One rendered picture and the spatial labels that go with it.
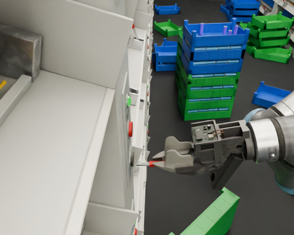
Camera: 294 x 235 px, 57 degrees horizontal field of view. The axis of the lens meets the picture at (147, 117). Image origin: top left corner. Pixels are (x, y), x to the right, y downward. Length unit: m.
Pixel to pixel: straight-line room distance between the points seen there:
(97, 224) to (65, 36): 0.20
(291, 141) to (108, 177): 0.42
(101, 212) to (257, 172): 1.24
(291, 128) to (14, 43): 0.52
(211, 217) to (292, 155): 0.47
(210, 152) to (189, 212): 0.70
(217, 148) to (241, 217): 0.75
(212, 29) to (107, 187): 1.49
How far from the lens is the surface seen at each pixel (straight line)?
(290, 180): 0.71
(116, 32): 0.17
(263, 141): 0.58
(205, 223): 0.99
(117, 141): 0.22
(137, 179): 0.64
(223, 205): 1.05
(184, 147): 0.63
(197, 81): 1.58
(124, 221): 0.31
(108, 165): 0.25
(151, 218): 1.22
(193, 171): 0.59
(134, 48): 0.75
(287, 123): 0.61
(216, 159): 0.59
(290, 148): 0.60
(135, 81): 0.59
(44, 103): 0.17
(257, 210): 1.33
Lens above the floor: 1.02
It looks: 36 degrees down
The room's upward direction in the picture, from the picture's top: straight up
